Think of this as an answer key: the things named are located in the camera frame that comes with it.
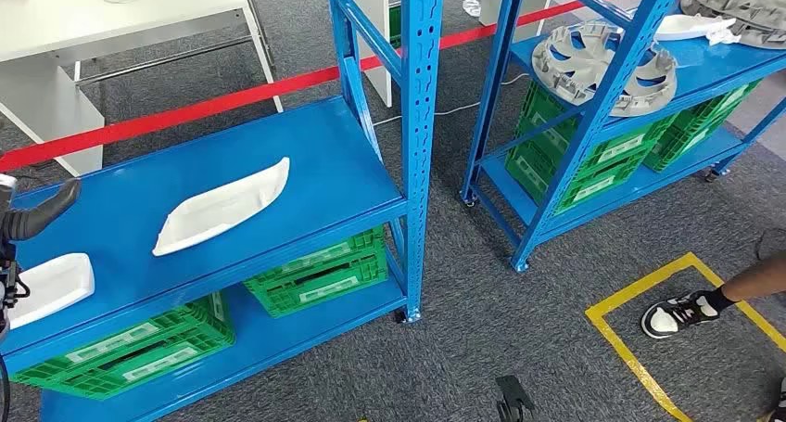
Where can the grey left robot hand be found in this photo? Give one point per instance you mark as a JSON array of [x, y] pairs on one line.
[[43, 213]]

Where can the white plastic shell part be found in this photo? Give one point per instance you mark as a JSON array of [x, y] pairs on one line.
[[221, 210], [681, 27], [55, 287]]

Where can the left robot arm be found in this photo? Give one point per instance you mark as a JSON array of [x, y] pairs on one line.
[[5, 296]]

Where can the blue metal shelf rack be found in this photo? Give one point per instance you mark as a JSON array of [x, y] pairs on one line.
[[123, 192], [712, 63]]

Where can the black robot body part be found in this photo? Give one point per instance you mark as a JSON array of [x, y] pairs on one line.
[[513, 401]]

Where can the red barrier tape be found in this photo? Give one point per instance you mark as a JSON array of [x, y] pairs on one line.
[[184, 109]]

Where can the white table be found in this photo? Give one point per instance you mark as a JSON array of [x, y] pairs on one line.
[[123, 20]]

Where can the white panel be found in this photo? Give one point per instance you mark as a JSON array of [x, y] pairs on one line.
[[509, 1], [374, 14]]

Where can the crumpled clear plastic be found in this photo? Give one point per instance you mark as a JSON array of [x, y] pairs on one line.
[[471, 7]]

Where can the person's black and white shoe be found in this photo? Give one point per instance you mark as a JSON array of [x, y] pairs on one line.
[[778, 407], [669, 318]]

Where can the white crumpled cloth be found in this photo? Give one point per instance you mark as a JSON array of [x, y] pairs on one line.
[[721, 37]]

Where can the person's lower leg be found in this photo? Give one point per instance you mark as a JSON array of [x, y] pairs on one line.
[[755, 281]]

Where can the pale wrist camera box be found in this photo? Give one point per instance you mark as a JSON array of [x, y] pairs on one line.
[[6, 189]]

